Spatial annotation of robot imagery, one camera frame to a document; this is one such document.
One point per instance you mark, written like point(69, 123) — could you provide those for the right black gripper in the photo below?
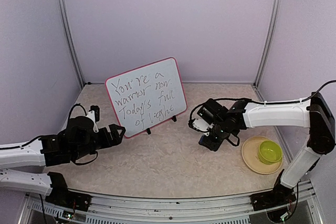
point(213, 145)

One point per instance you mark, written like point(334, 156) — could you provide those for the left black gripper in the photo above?
point(115, 139)

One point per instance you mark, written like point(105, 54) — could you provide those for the pink framed whiteboard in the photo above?
point(147, 96)

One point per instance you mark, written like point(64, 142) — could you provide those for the blue whiteboard eraser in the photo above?
point(203, 141)

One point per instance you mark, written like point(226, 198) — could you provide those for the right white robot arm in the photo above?
point(312, 113)

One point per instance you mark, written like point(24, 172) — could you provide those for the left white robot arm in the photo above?
point(80, 138)

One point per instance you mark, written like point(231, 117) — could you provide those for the beige round plate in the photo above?
point(250, 156)

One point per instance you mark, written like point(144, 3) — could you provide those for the lime green bowl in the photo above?
point(269, 152)

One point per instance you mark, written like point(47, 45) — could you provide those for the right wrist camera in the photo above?
point(200, 125)

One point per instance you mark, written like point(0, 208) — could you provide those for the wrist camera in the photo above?
point(93, 115)
point(200, 125)

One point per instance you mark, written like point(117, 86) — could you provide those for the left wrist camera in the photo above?
point(93, 115)

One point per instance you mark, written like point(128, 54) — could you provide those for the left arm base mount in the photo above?
point(61, 196)

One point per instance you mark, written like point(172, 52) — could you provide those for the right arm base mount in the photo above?
point(277, 196)

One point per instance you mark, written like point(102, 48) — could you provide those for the right aluminium frame post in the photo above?
point(267, 46)

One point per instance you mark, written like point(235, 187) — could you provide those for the aluminium frame post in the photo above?
point(70, 43)
point(267, 46)

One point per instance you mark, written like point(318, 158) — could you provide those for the left aluminium frame post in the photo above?
point(70, 43)

